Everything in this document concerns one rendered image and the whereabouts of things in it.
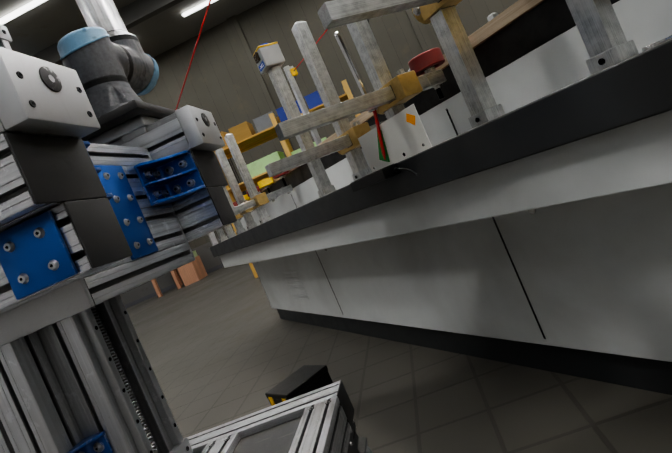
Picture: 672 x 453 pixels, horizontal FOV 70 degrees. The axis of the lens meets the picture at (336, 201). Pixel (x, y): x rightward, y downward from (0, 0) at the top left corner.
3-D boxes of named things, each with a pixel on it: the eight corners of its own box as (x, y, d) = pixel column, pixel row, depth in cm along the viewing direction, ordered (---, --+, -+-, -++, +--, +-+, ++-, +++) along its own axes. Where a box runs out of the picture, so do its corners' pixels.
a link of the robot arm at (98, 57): (63, 94, 107) (38, 39, 107) (103, 101, 120) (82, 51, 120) (105, 71, 104) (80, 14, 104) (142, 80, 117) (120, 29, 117)
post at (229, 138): (266, 229, 221) (224, 133, 220) (264, 229, 224) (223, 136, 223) (273, 226, 222) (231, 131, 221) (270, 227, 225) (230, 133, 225)
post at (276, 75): (324, 195, 153) (269, 66, 153) (319, 198, 158) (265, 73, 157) (336, 190, 155) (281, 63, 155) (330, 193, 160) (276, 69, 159)
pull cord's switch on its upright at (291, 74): (340, 190, 383) (285, 64, 382) (335, 192, 392) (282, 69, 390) (348, 187, 387) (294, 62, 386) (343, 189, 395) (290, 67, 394)
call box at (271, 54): (267, 68, 151) (257, 45, 151) (261, 77, 157) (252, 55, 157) (286, 63, 154) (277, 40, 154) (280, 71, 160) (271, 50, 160)
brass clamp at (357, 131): (358, 145, 123) (350, 127, 123) (337, 158, 136) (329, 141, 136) (376, 138, 126) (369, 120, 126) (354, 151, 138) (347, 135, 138)
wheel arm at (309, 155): (274, 178, 116) (267, 162, 116) (270, 181, 119) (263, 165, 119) (408, 126, 135) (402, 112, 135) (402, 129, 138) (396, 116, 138)
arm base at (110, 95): (71, 136, 105) (52, 95, 105) (111, 140, 120) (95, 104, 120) (129, 108, 103) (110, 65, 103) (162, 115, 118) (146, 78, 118)
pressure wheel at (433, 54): (440, 97, 106) (419, 49, 106) (419, 109, 113) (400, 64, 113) (465, 87, 110) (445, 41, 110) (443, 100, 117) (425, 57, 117)
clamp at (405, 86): (406, 97, 101) (396, 75, 101) (375, 117, 113) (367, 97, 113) (425, 90, 104) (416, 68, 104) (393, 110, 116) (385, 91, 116)
